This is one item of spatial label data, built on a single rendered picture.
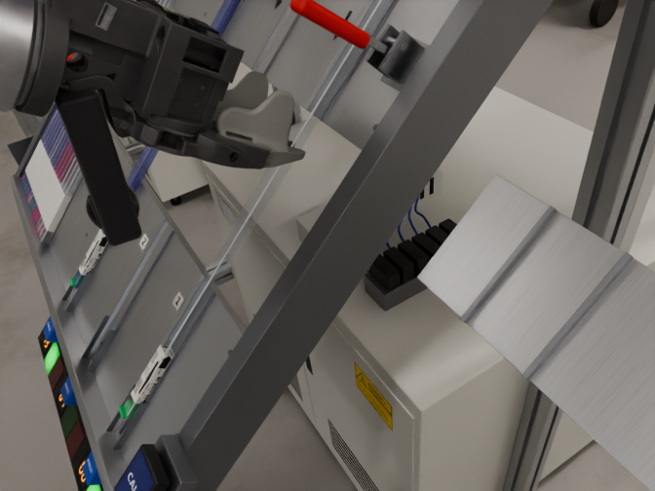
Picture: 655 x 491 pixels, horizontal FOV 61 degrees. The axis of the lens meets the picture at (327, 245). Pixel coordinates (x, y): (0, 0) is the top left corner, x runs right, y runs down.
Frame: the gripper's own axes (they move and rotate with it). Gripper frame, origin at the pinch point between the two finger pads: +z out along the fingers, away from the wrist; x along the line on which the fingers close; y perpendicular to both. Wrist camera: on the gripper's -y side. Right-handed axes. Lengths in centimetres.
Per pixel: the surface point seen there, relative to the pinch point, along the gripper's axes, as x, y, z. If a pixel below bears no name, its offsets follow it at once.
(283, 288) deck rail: -9.1, -7.6, -1.6
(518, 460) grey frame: -11, -37, 60
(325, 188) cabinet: 36, -15, 37
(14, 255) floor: 148, -104, 19
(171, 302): 4.1, -18.6, -2.3
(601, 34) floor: 137, 64, 254
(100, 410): 4.0, -32.5, -5.4
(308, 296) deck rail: -10.0, -7.6, 0.4
